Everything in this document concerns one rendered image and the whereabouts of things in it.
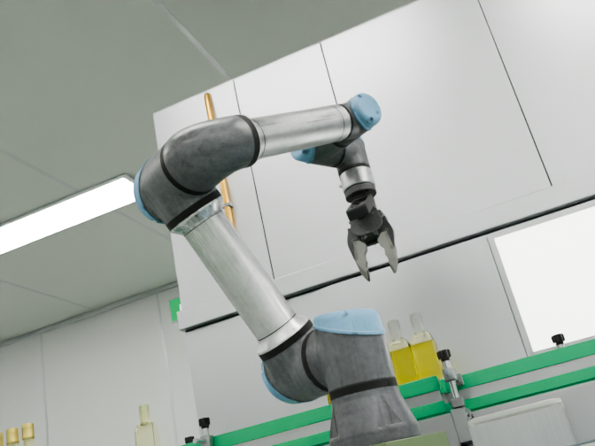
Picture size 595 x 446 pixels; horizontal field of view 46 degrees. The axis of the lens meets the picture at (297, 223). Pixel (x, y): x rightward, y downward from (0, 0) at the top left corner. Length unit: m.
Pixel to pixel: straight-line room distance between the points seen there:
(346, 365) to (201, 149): 0.43
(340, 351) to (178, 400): 4.48
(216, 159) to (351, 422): 0.48
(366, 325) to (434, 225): 0.84
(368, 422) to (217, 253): 0.39
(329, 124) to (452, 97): 0.80
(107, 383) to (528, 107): 4.60
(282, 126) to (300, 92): 1.00
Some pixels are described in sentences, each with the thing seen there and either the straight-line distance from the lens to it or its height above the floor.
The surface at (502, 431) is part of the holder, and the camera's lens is 1.37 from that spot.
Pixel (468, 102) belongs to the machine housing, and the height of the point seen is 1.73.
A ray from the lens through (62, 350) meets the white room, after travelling 6.33.
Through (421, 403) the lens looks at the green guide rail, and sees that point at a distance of 1.60.
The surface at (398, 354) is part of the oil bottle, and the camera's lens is 1.73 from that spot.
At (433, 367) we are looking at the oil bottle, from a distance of 1.71.
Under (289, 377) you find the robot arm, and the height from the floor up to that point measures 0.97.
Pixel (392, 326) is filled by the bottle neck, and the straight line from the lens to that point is 1.76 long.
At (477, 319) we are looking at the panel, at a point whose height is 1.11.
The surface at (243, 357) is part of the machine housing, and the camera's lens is 2.07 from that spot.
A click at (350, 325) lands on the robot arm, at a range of 1.17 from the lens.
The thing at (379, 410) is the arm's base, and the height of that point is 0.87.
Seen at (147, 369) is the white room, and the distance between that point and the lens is 5.79.
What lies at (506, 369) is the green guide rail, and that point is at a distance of 1.67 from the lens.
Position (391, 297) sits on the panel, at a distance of 1.91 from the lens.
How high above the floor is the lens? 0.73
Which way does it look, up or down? 23 degrees up
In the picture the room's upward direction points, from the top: 13 degrees counter-clockwise
